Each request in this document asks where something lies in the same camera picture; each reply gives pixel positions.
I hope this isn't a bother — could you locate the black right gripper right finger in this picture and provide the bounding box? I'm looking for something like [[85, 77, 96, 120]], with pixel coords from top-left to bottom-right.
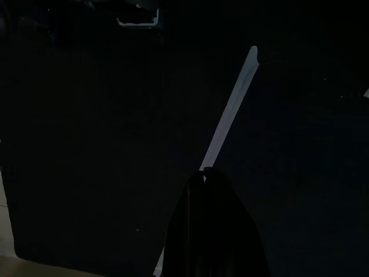
[[202, 166, 272, 277]]

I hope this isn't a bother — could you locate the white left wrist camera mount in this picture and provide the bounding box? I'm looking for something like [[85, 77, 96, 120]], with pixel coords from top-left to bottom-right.
[[116, 8, 160, 28]]

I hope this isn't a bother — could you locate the black carpet floor mat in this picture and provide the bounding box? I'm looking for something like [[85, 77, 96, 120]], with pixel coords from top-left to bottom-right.
[[0, 0, 257, 277]]

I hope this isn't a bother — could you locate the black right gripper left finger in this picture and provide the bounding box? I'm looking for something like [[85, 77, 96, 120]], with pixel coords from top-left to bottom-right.
[[164, 170, 206, 277]]

